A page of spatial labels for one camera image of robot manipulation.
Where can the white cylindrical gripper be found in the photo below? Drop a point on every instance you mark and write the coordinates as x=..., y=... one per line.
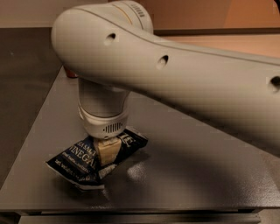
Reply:
x=102, y=125

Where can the blue kettle chip bag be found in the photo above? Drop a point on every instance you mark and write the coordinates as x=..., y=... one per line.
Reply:
x=79, y=164

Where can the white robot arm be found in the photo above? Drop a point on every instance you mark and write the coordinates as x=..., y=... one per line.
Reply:
x=114, y=51

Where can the red soda can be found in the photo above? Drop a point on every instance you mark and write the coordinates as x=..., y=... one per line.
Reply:
x=70, y=74

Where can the dark side table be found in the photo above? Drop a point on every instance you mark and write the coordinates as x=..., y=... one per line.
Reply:
x=28, y=68

